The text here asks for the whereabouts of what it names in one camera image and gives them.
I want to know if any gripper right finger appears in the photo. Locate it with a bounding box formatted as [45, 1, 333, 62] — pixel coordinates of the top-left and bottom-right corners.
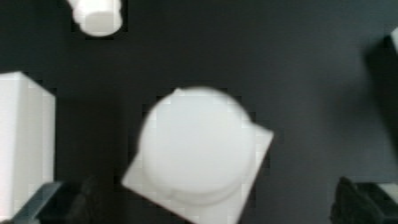
[331, 177, 398, 224]

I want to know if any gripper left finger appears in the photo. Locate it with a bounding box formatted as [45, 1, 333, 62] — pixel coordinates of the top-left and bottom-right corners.
[9, 178, 102, 224]

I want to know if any white table leg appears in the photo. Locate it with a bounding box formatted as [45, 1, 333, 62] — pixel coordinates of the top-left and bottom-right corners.
[68, 0, 123, 37]
[123, 87, 274, 224]

